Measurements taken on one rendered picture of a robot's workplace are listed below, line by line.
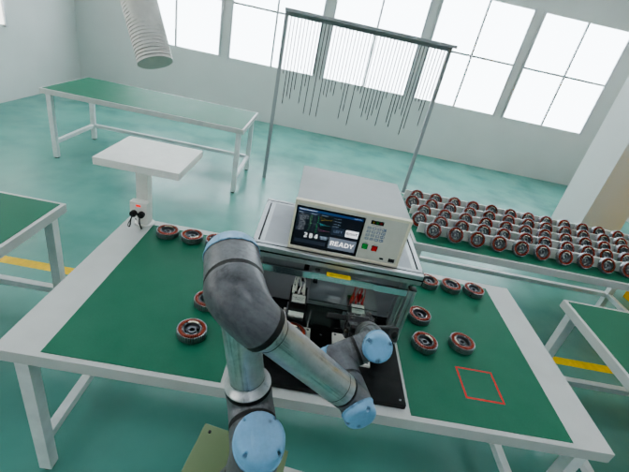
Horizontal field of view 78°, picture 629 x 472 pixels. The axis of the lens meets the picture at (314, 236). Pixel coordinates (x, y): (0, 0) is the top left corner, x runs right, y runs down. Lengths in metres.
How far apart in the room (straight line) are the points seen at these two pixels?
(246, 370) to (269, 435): 0.15
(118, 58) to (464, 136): 6.55
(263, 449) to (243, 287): 0.41
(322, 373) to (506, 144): 7.91
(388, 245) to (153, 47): 1.37
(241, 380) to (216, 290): 0.34
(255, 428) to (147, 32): 1.71
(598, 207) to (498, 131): 3.66
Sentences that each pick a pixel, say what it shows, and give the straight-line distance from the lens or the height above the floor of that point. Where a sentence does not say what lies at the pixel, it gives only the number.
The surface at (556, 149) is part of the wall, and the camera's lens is 8.96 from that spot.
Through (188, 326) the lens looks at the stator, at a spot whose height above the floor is 0.77.
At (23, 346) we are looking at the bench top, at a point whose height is 0.75.
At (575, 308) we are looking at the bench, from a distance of 2.73.
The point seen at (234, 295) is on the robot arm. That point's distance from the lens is 0.68.
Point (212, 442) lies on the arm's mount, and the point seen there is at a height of 0.85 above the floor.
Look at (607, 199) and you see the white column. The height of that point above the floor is 0.86.
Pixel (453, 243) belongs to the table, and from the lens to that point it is 2.84.
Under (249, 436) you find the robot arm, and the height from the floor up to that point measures 1.08.
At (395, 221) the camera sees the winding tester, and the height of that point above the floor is 1.31.
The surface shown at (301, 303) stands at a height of 0.92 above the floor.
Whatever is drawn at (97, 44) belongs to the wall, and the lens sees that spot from 8.66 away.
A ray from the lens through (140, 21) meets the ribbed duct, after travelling 2.12.
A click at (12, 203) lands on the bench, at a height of 0.75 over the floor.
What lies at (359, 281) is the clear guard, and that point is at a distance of 1.51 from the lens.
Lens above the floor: 1.89
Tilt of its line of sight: 28 degrees down
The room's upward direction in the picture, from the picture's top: 13 degrees clockwise
